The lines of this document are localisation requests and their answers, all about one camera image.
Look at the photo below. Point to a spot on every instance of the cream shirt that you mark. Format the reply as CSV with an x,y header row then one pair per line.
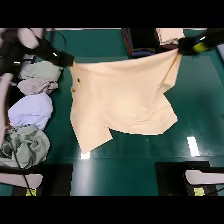
x,y
123,96

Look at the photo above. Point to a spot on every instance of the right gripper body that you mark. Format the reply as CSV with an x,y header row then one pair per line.
x,y
185,46

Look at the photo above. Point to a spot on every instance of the folded pale pink garment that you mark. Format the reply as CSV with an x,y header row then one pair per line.
x,y
170,35

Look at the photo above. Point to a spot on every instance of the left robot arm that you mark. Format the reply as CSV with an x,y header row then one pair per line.
x,y
10,50

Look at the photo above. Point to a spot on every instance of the beige pink garment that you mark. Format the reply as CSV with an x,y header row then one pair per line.
x,y
35,86

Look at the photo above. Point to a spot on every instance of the lavender garment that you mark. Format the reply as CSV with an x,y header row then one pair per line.
x,y
31,111

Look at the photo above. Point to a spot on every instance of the grey green garment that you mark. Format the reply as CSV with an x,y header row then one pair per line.
x,y
28,146

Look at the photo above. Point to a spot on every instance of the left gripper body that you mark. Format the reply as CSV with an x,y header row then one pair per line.
x,y
66,60

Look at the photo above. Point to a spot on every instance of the pale green garment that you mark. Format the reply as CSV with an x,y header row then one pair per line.
x,y
41,70

